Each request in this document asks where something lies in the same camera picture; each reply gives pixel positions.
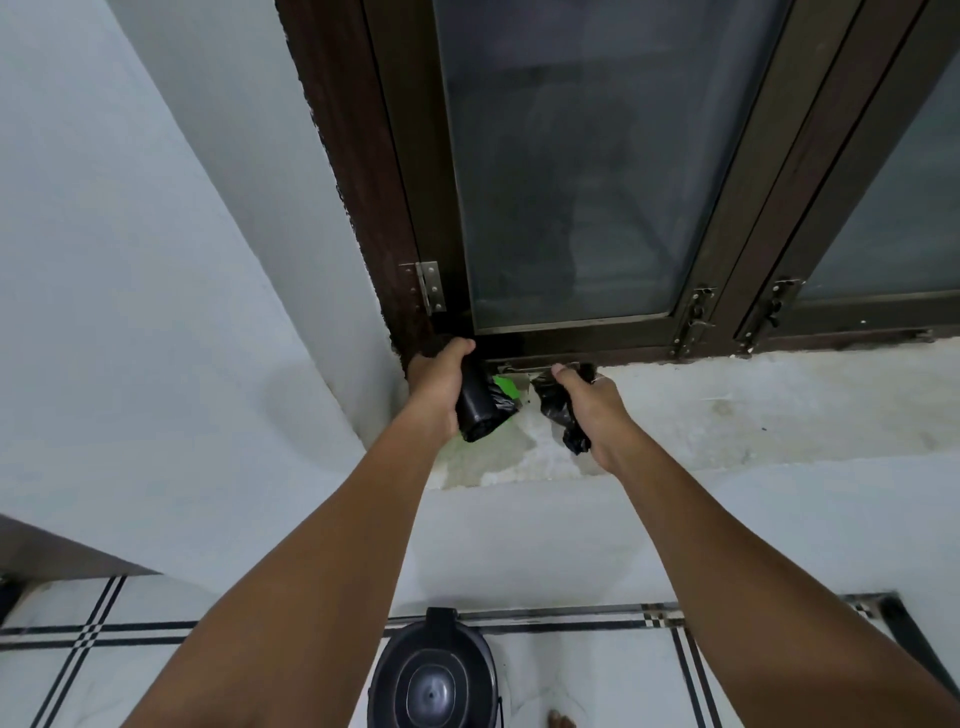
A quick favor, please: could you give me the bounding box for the person's right hand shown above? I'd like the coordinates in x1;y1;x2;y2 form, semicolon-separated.
550;363;643;478

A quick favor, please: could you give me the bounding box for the person's left hand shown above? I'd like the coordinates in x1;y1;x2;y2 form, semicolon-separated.
405;336;478;445

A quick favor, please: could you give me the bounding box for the black torn garbage bag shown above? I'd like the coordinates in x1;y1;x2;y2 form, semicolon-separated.
531;363;598;456

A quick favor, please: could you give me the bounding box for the black garbage bag roll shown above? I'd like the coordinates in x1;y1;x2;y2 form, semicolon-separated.
455;357;519;444

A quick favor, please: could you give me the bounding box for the person's right forearm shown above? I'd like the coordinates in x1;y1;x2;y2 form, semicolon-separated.
594;441;960;728

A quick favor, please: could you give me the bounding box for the person's left forearm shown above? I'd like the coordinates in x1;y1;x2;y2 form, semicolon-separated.
120;411;462;728

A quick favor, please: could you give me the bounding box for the silver metal window hinge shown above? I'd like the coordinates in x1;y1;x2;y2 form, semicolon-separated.
399;260;448;315

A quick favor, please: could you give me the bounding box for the metal window latch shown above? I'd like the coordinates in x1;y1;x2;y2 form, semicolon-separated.
669;284;718;360
736;278;805;354

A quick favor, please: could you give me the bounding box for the frosted glass window sash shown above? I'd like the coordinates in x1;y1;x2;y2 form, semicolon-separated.
363;0;862;354
733;0;960;348

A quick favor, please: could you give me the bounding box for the black lidded trash bin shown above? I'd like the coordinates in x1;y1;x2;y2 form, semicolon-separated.
366;606;504;728

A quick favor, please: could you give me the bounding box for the dark brown wooden window frame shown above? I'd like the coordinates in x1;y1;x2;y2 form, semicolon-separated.
274;0;960;370

